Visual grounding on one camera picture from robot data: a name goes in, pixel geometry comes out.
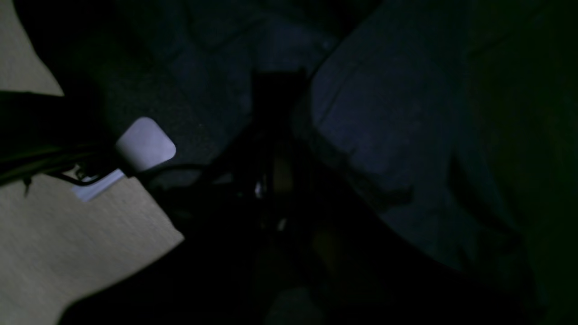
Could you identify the dark blue t-shirt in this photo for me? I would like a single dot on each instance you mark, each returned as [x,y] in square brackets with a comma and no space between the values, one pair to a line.
[456,120]

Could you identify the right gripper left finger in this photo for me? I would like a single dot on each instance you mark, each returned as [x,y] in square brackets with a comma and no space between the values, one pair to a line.
[221,210]

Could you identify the white tab on cloth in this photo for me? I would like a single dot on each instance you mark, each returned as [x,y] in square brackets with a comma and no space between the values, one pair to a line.
[144,145]

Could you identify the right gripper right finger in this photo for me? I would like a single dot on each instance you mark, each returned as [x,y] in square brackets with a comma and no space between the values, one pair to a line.
[360,261]

